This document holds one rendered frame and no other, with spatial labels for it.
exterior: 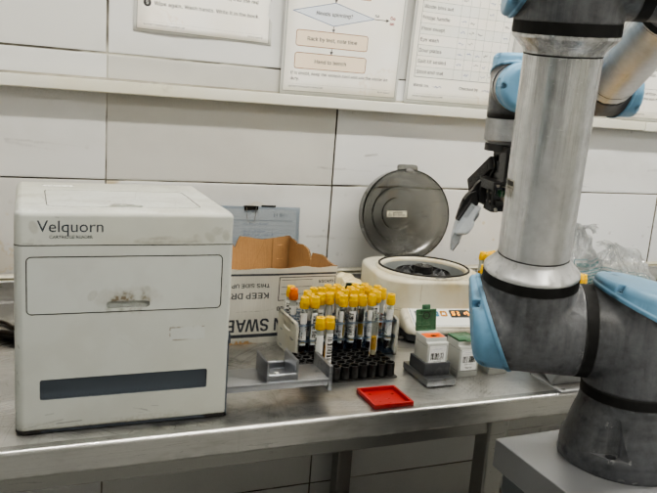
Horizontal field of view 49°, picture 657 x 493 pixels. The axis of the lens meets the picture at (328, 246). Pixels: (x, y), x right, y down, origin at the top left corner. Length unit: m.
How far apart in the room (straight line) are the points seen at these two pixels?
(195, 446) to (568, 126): 0.64
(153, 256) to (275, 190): 0.74
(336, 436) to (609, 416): 0.40
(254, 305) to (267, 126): 0.48
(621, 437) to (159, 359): 0.60
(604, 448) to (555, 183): 0.33
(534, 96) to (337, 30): 0.94
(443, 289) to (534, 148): 0.71
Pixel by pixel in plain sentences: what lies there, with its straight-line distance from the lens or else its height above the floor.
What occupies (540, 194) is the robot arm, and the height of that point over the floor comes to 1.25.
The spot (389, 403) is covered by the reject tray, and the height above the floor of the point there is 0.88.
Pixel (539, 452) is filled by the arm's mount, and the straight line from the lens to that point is 1.00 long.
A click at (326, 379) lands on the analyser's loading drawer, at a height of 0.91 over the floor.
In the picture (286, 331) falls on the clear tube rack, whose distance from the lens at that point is 1.33.
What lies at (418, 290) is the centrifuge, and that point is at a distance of 1.48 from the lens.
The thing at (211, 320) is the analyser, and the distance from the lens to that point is 1.03.
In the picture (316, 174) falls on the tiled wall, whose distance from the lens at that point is 1.72.
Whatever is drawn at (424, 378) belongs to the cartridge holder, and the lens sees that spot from 1.25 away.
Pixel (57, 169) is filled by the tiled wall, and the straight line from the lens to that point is 1.60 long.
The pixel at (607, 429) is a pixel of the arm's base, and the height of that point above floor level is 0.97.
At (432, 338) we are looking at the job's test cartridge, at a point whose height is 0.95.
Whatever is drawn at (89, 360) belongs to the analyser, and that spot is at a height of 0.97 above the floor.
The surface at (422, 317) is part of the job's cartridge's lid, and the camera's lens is 1.28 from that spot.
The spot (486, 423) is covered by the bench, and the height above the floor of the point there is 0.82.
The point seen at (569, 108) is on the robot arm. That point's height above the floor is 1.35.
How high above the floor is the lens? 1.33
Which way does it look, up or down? 11 degrees down
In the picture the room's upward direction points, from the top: 4 degrees clockwise
